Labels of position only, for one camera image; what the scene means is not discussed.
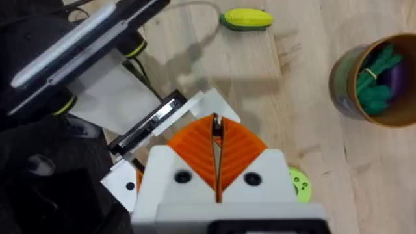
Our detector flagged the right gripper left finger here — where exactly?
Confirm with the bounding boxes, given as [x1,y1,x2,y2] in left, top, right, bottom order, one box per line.
[132,113,219,215]

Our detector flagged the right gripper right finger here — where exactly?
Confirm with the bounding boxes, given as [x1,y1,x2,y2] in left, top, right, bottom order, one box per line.
[216,116,298,204]

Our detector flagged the bare white finger of the left gripper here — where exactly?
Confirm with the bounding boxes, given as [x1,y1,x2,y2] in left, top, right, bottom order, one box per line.
[151,88,242,137]

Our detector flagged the green disc with holes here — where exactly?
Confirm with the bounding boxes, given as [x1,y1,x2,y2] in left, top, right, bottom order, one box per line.
[287,166,313,203]

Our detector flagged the yellow green toy corn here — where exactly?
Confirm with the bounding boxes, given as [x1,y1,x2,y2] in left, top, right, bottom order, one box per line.
[218,8,274,33]

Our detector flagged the brown tub with toys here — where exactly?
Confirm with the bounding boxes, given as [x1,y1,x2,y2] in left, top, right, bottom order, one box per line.
[328,32,416,129]

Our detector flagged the black cable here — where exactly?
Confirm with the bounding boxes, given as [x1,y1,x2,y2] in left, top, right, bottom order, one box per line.
[122,57,163,102]

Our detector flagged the grey cable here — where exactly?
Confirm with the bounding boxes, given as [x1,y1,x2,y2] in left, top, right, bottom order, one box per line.
[162,0,226,36]

